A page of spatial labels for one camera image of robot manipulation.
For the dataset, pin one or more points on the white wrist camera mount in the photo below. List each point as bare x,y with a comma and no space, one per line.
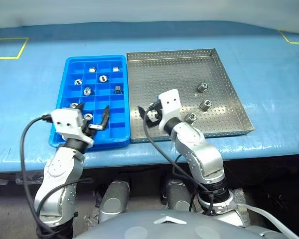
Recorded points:
67,122
170,107

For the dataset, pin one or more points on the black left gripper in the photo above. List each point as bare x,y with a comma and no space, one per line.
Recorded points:
89,130

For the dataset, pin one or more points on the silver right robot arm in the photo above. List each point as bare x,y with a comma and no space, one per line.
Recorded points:
201,154

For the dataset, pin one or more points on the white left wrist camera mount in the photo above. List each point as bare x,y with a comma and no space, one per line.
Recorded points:
67,122

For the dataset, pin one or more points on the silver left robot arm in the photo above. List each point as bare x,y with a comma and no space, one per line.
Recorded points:
62,171

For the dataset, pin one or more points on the clear plastic bag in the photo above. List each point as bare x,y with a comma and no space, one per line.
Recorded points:
30,178

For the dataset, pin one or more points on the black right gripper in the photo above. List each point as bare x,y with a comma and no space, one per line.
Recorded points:
155,106

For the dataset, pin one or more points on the grey robot torso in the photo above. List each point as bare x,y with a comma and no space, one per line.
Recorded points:
169,227

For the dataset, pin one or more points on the blue table cover film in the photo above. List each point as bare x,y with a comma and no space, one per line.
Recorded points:
27,94

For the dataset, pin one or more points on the silver rounded robot leg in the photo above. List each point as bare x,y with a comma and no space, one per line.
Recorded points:
177,194
114,199

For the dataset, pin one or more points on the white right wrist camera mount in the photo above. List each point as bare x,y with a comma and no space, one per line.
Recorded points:
170,107

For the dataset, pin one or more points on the perforated steel tray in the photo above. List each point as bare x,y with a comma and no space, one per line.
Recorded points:
164,72

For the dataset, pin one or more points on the metal roller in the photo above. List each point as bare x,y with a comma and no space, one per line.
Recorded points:
103,78
77,81
191,117
87,116
91,69
87,91
115,68
205,104
117,89
202,86
73,105

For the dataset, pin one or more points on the blue compartment tray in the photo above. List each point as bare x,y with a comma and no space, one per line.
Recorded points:
117,129

